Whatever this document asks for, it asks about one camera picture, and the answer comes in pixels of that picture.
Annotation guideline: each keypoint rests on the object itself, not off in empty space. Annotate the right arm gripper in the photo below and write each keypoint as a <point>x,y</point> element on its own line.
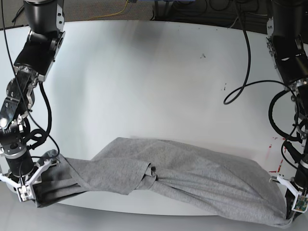
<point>33,178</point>

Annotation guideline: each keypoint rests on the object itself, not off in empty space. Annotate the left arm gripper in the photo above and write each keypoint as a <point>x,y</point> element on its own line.
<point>290,194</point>

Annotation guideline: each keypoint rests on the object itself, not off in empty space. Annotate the grey t-shirt with black lettering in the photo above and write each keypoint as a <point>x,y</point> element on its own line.
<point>229,186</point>

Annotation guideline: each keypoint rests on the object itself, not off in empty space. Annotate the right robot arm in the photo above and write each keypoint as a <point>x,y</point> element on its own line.
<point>31,67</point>

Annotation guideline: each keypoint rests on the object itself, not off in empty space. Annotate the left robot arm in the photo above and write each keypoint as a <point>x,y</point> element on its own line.
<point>286,47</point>

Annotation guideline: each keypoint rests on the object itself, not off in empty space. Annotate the red tape rectangle marking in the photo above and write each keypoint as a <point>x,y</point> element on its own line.
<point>274,158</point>

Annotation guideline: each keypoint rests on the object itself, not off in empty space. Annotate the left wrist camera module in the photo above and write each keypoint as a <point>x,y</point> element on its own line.
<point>300,204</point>

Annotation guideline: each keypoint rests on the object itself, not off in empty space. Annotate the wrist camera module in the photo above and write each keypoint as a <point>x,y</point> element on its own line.
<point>26,193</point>
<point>300,204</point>

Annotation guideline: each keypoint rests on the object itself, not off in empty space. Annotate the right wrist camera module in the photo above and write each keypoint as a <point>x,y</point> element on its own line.
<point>26,193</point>

